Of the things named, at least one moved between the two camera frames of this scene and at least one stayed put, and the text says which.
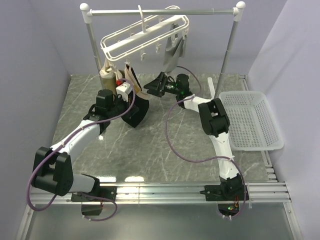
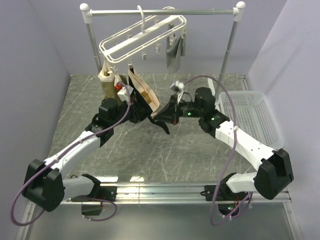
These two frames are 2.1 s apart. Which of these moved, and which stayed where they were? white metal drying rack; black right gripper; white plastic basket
Moved: black right gripper
Stayed: white metal drying rack; white plastic basket
